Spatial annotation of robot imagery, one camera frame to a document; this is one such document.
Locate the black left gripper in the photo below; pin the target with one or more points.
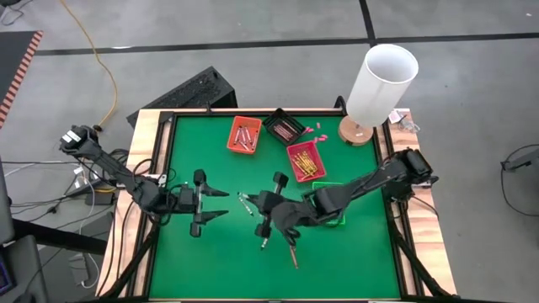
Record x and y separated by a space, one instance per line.
183 200

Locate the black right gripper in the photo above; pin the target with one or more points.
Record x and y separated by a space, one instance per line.
295 214

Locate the yellow crayon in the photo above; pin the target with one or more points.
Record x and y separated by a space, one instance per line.
308 173
303 166
312 159
307 162

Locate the brown crayon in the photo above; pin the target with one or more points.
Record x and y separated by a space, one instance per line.
286 131
281 134
293 257
291 127

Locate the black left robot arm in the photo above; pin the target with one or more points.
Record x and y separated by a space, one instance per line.
109 166

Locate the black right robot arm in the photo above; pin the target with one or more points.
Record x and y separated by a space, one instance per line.
379 179

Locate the green plastic basket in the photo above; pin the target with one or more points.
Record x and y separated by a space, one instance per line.
326 184

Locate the red plastic basket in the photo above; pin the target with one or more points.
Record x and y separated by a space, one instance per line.
320 171

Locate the orange plastic basket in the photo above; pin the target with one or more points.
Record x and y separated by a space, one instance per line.
231 126

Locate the black plastic basket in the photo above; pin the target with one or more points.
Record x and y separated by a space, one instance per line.
271 122

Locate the wooden table border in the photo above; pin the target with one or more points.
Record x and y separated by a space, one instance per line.
145 130

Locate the black perforated case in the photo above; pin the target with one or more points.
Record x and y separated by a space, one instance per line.
189 94

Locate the round wooden lamp base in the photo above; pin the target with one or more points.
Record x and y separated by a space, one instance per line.
351 136

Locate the pink packet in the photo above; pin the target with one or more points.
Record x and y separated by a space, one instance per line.
395 117

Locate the white lamp shade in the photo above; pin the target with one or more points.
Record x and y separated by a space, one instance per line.
379 92

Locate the grey cabinet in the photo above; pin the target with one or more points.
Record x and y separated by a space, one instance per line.
21 269

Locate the orange black striped mat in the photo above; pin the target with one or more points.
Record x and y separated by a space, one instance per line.
17 76

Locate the black table frame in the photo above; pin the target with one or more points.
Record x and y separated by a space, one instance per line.
168 126

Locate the black frame strut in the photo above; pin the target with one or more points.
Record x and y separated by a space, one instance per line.
135 261
417 261

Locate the black corner bracket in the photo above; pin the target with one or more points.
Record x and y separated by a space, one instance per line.
340 105

